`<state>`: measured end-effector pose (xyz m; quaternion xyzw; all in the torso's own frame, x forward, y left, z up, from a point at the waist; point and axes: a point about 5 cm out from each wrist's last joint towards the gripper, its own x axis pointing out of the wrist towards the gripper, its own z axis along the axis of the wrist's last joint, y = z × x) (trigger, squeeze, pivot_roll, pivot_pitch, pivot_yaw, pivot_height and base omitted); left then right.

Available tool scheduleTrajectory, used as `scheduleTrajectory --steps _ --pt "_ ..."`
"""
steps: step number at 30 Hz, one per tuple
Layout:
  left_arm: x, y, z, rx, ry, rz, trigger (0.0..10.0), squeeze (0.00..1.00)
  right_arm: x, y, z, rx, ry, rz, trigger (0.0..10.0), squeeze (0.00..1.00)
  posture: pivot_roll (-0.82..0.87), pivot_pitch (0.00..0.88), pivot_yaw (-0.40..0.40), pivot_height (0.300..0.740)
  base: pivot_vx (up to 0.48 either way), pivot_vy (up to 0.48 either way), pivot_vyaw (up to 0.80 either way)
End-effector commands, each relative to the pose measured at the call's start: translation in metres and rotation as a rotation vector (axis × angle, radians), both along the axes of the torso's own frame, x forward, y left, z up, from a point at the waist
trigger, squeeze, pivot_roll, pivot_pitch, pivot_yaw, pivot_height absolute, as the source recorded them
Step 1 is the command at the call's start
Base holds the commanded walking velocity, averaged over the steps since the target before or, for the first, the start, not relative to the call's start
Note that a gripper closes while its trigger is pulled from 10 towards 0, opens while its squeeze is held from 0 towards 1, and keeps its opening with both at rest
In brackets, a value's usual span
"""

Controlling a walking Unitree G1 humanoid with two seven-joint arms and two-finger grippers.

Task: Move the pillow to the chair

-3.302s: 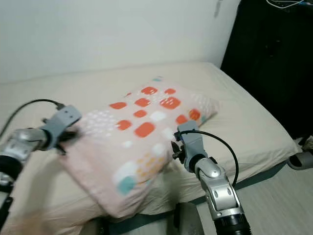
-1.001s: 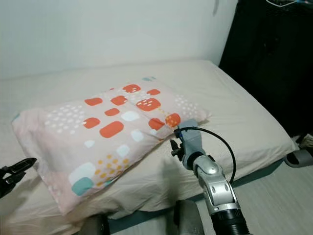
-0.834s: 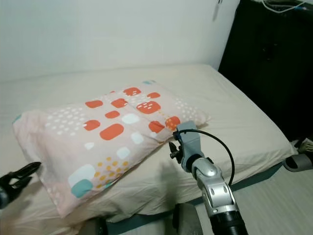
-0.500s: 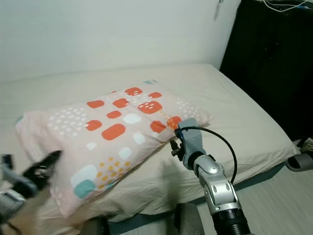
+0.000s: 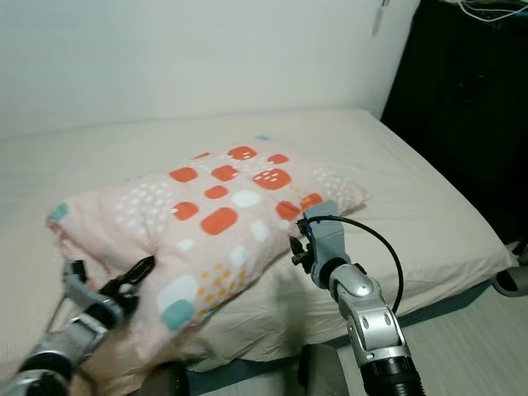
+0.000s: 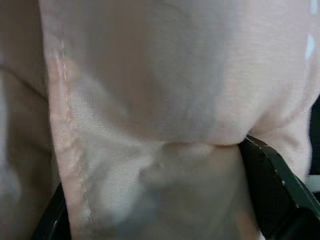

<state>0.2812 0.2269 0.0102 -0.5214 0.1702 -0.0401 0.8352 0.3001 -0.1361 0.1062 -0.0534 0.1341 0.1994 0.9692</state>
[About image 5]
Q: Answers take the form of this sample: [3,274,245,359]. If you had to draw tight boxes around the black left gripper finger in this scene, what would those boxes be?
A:
[122,256,157,291]

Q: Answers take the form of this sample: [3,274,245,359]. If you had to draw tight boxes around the pink pillow with orange spots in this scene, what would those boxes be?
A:
[45,136,368,364]

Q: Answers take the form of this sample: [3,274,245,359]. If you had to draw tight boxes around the cream mattress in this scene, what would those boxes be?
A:
[0,107,514,380]

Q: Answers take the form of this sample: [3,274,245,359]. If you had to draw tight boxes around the black cabinet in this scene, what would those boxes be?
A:
[379,0,528,244]

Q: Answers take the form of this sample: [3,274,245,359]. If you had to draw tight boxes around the grey caster wheel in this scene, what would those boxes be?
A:
[491,241,528,298]

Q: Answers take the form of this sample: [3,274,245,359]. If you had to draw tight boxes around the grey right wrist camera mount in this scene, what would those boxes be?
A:
[304,200,350,277]

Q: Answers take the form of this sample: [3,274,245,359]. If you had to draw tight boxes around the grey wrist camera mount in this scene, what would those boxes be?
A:
[62,260,104,310]
[304,200,350,277]

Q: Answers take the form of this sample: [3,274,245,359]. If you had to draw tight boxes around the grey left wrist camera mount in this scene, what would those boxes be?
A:
[62,260,104,310]

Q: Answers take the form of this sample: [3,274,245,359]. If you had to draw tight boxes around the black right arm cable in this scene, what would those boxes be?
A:
[313,214,405,316]

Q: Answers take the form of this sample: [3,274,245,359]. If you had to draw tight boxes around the grey hanging cord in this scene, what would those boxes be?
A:
[371,0,391,38]

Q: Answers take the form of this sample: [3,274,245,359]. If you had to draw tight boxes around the white cables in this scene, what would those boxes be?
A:
[445,0,528,24]

